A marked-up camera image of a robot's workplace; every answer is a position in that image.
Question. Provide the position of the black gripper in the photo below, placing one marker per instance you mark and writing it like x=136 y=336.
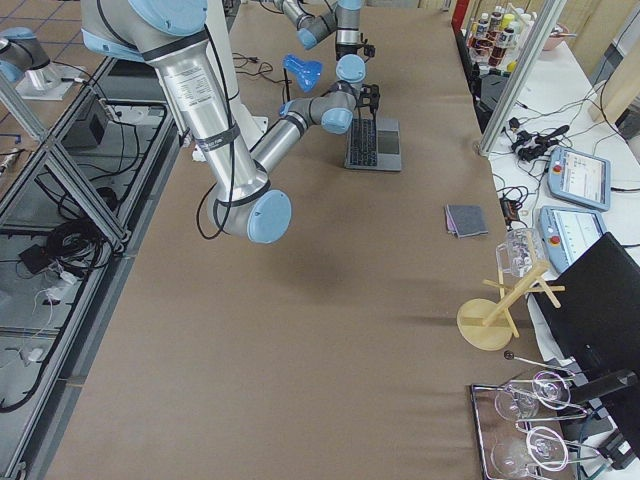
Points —
x=343 y=49
x=363 y=95

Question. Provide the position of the grey laptop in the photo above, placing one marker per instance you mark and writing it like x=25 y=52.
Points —
x=374 y=144

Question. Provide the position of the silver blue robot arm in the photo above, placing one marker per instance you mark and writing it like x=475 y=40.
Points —
x=341 y=20
x=185 y=43

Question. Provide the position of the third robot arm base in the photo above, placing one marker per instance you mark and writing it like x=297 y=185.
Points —
x=24 y=62

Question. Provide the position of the blue desk lamp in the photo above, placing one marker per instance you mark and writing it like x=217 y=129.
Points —
x=306 y=73

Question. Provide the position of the bottle rack with bottles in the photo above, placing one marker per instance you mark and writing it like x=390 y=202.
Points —
x=496 y=34

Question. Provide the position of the folded grey cloth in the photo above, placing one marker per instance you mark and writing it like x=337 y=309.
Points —
x=465 y=220

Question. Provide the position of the clear glass mug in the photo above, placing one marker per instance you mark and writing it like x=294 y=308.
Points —
x=520 y=251

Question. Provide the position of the upper blue teach pendant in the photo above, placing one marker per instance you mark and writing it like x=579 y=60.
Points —
x=580 y=178

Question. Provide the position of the blue teach pendant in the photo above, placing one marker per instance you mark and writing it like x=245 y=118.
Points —
x=580 y=178
x=568 y=233

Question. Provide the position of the lower blue teach pendant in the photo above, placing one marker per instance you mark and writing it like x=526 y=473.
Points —
x=568 y=233

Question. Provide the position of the wooden mug tree stand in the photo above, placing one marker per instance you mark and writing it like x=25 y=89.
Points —
x=489 y=325

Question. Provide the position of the black monitor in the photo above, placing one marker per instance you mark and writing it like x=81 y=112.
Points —
x=597 y=324

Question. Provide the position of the upper clear wine glass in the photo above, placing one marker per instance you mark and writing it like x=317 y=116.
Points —
x=521 y=399

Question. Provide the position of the clear wine glass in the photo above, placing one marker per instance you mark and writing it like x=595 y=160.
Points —
x=542 y=449
x=521 y=399

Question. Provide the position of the black metal glass rack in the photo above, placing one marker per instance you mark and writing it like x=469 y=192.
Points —
x=518 y=423

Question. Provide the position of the lower clear wine glass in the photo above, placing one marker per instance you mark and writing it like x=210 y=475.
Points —
x=542 y=449

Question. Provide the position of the silver aluminium frame post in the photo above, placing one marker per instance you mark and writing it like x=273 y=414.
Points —
x=539 y=33

